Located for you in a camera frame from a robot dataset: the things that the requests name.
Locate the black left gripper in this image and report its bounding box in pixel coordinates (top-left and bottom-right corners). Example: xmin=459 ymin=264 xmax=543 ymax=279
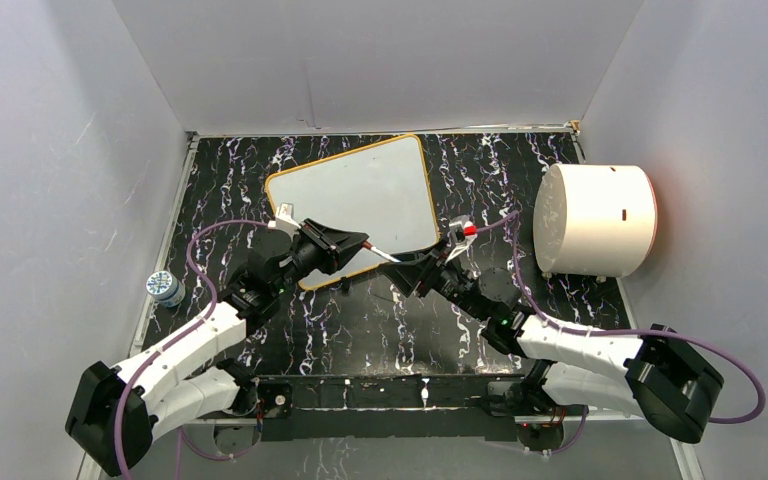
xmin=273 ymin=220 xmax=370 ymax=297

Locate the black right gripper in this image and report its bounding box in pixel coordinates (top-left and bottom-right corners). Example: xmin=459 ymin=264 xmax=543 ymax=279
xmin=378 ymin=236 xmax=489 ymax=322

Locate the white marker pen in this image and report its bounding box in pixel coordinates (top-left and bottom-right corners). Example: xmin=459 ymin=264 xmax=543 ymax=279
xmin=367 ymin=244 xmax=400 ymax=263

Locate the yellow framed whiteboard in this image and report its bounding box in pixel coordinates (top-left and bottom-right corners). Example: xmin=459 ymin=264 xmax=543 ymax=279
xmin=265 ymin=135 xmax=441 ymax=254

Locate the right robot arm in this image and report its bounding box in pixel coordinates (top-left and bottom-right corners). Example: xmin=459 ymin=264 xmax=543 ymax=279
xmin=378 ymin=242 xmax=724 ymax=444

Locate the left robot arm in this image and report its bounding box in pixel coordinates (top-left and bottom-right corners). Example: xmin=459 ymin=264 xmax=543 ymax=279
xmin=65 ymin=219 xmax=368 ymax=476

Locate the white cylindrical container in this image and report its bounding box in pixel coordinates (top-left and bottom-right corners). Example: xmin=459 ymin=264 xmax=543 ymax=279
xmin=532 ymin=164 xmax=658 ymax=278

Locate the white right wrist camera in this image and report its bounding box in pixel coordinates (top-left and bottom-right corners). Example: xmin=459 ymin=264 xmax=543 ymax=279
xmin=446 ymin=215 xmax=478 ymax=263

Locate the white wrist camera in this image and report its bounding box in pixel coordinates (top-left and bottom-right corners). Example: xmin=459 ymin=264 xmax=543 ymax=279
xmin=446 ymin=215 xmax=478 ymax=263
xmin=267 ymin=203 xmax=300 ymax=237

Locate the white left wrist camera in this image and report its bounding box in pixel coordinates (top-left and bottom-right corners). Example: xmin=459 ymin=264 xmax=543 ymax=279
xmin=267 ymin=203 xmax=300 ymax=237

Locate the aluminium base frame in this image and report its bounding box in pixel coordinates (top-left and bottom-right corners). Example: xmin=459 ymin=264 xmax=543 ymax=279
xmin=76 ymin=376 xmax=706 ymax=480

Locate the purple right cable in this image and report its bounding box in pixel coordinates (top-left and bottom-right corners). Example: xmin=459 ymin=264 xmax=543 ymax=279
xmin=473 ymin=210 xmax=768 ymax=458

